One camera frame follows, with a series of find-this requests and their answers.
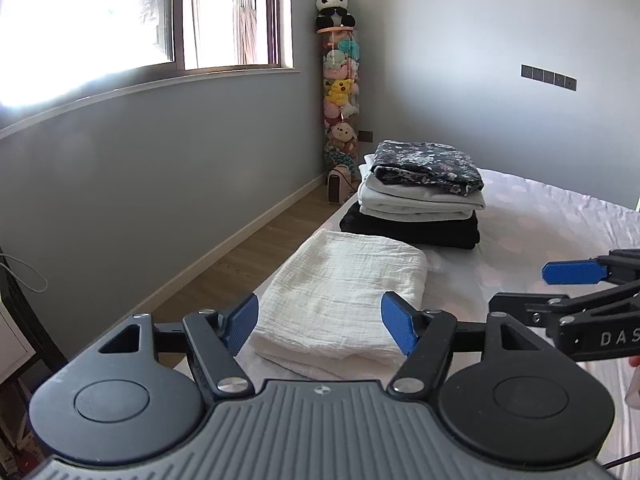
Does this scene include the white muslin cloth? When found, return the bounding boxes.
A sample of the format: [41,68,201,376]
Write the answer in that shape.
[250,229,428,384]

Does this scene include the person's right hand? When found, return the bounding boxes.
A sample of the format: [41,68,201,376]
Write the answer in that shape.
[625,356,640,410]

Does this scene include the black folded garments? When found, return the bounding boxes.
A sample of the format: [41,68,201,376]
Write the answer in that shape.
[340,203,480,250]

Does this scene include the white folded garments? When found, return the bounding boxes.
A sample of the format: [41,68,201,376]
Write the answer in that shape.
[357,154,486,222]

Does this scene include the dark floral folded garment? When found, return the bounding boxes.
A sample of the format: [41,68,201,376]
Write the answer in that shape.
[371,140,484,196]

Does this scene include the small white heater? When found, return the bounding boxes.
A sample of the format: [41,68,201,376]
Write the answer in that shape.
[326,165,357,205]

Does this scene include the plush toy storage column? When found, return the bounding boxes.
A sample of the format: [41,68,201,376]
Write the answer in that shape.
[318,26,360,182]

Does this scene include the panda plush toy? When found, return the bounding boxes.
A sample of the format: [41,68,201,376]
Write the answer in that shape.
[314,0,356,30]

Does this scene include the grey wall switch panel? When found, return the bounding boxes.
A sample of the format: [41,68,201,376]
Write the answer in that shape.
[521,64,577,91]

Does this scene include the dark wall socket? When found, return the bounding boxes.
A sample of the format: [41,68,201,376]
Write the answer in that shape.
[358,130,373,143]

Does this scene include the window with frame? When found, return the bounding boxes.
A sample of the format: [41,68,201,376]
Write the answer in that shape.
[1,0,293,129]

